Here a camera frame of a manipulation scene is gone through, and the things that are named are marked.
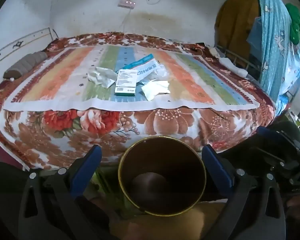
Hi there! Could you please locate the white medicine box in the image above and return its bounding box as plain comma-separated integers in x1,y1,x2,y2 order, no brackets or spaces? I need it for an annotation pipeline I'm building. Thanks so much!
114,69,137,96

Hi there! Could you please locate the white Natural wrapper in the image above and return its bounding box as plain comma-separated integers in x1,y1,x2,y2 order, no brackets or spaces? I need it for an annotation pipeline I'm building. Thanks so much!
87,67,117,89

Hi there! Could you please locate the white tissue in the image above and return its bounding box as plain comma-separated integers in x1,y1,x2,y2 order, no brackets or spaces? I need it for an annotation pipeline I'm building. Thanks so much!
141,81,170,101

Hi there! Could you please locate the teal white courier bag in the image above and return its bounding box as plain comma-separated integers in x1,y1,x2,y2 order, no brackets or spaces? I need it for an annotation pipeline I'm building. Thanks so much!
121,54,159,82

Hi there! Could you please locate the clear plastic bag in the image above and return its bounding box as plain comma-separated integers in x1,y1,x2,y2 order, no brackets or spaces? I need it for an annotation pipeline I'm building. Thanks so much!
149,64,170,81

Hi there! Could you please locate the dark round trash bin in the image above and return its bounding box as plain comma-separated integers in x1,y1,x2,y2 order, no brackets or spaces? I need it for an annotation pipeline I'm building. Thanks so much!
118,136,207,217

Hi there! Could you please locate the person's right hand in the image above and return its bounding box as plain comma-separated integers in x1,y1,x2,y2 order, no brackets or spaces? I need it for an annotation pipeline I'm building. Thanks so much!
287,195,300,220

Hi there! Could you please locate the floral red brown blanket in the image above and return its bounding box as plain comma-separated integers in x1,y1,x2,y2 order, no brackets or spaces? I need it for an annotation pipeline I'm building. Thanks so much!
0,32,275,169

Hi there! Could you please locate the striped rainbow bed mat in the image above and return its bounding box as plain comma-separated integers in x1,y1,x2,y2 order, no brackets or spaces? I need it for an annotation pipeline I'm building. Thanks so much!
3,45,259,112

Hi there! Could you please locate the green hanging garment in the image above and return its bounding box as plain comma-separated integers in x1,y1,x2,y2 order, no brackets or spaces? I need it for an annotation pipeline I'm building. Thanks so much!
286,3,300,45

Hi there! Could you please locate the grey rolled pillow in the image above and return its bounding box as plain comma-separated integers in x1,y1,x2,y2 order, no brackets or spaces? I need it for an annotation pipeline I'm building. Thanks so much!
3,51,47,79

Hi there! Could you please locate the white wooden headboard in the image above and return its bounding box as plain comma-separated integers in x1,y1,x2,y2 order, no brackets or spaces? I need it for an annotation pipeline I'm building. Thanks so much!
0,28,53,64

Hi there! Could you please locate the mustard yellow hanging garment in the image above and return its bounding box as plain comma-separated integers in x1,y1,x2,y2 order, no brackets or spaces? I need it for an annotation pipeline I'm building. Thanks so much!
215,0,261,60

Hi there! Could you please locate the metal bed footboard rail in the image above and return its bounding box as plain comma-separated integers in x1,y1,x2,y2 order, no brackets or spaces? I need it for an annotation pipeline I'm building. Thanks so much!
216,45,261,74

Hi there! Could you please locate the pink wall power strip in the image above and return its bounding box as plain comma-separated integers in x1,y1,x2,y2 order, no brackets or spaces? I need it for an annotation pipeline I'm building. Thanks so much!
117,0,136,10

